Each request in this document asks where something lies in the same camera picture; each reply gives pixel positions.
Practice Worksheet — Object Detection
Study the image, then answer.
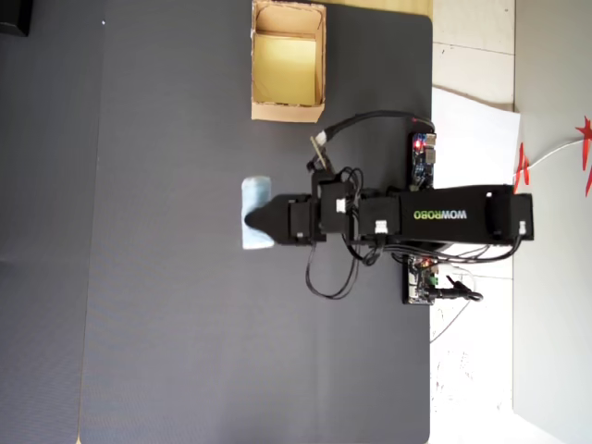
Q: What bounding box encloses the thick black camera cable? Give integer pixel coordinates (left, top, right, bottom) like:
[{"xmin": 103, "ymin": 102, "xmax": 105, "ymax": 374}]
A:
[{"xmin": 318, "ymin": 109, "xmax": 438, "ymax": 145}]

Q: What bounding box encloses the red paper star decoration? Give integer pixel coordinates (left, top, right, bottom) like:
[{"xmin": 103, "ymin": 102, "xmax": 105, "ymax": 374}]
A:
[
  {"xmin": 574, "ymin": 115, "xmax": 592, "ymax": 199},
  {"xmin": 512, "ymin": 141, "xmax": 532, "ymax": 195}
]

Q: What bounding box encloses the black box-shaped object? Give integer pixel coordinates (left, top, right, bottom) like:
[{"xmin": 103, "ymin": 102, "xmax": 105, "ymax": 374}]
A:
[{"xmin": 0, "ymin": 0, "xmax": 34, "ymax": 38}]

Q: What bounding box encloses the white string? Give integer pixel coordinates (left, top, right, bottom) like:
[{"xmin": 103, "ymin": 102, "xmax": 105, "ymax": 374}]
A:
[{"xmin": 512, "ymin": 137, "xmax": 586, "ymax": 180}]

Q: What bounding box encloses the black table mat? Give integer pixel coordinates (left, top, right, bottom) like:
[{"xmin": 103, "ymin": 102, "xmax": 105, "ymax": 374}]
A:
[{"xmin": 78, "ymin": 0, "xmax": 434, "ymax": 444}]

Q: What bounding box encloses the yellow foam pad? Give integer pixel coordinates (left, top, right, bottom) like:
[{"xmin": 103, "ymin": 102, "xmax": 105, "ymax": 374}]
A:
[{"xmin": 254, "ymin": 31, "xmax": 320, "ymax": 105}]

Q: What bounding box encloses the grey table mat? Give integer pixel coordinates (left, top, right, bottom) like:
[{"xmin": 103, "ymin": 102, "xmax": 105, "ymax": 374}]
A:
[{"xmin": 0, "ymin": 0, "xmax": 106, "ymax": 444}]

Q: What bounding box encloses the light blue yarn block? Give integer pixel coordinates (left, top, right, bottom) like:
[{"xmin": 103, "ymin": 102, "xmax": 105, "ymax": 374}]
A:
[{"xmin": 240, "ymin": 174, "xmax": 275, "ymax": 251}]

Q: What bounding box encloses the black power plug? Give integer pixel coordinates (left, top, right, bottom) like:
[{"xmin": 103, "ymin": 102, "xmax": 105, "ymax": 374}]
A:
[{"xmin": 427, "ymin": 276, "xmax": 485, "ymax": 304}]

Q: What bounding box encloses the bare camera circuit board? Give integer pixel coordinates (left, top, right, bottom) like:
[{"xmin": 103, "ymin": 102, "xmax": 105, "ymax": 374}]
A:
[{"xmin": 308, "ymin": 131, "xmax": 333, "ymax": 173}]

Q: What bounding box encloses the thin black servo cable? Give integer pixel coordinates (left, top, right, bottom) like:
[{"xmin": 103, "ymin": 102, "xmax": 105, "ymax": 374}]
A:
[{"xmin": 303, "ymin": 239, "xmax": 361, "ymax": 301}]

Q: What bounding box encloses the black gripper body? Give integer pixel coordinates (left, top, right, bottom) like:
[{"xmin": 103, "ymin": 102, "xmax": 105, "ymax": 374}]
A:
[{"xmin": 287, "ymin": 191, "xmax": 326, "ymax": 247}]

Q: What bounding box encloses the blue controller circuit board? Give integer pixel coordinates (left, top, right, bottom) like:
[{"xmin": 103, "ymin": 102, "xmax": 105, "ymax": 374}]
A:
[{"xmin": 409, "ymin": 130, "xmax": 439, "ymax": 191}]

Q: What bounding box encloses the open cardboard box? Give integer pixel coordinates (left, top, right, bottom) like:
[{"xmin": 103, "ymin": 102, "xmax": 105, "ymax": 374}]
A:
[{"xmin": 251, "ymin": 0, "xmax": 327, "ymax": 124}]

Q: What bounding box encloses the motor driver circuit board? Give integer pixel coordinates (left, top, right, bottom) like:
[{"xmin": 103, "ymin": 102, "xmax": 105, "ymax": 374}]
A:
[{"xmin": 401, "ymin": 253, "xmax": 441, "ymax": 306}]

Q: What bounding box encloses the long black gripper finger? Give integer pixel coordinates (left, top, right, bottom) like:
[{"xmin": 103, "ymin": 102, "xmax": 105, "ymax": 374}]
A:
[{"xmin": 243, "ymin": 193, "xmax": 290, "ymax": 242}]

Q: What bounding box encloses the white paper sheet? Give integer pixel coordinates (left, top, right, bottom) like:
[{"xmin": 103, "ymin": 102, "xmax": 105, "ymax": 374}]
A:
[{"xmin": 429, "ymin": 85, "xmax": 523, "ymax": 281}]

